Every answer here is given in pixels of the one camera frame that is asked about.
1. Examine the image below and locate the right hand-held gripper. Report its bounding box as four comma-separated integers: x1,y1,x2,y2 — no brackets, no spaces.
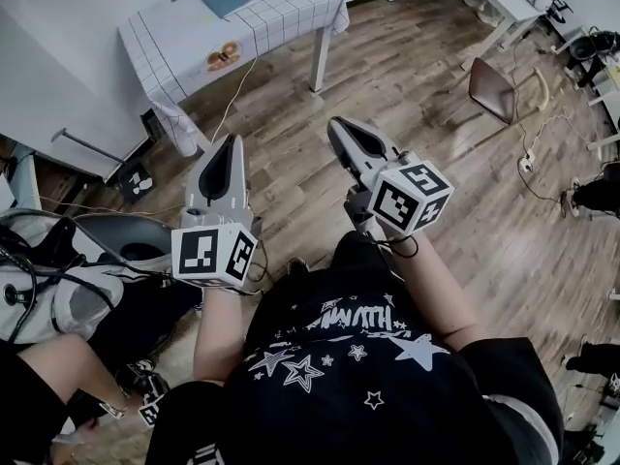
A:
327,116,455,237

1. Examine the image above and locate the black star print shirt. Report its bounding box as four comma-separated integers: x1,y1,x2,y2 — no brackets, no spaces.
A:
159,232,566,465

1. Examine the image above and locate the white table leg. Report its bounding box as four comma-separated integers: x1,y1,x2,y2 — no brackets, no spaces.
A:
309,26,331,94

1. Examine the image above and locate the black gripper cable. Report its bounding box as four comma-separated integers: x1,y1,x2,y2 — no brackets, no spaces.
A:
372,232,420,261

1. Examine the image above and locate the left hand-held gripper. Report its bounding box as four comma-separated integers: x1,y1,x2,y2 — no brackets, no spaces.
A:
170,134,264,295

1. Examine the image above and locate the grey white rounded device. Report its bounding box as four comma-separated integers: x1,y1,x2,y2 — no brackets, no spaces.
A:
0,208,173,343

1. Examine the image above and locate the person's right forearm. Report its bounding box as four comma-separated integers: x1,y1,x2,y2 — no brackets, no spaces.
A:
387,230,481,348

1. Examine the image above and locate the brown chair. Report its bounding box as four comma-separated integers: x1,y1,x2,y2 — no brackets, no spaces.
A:
468,57,553,128

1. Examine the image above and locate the pale floor cable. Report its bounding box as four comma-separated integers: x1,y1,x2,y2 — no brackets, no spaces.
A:
210,55,258,144

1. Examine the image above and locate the white grid tablecloth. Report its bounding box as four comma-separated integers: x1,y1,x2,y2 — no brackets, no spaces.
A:
117,0,350,159

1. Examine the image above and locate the metal bar handle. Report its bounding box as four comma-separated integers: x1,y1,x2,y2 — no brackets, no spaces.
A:
50,127,128,164

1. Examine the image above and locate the black patterned floor board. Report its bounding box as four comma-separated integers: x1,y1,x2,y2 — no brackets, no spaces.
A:
117,160,154,206

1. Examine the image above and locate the person's left forearm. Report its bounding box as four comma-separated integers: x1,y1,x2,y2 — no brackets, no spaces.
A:
192,286,263,385

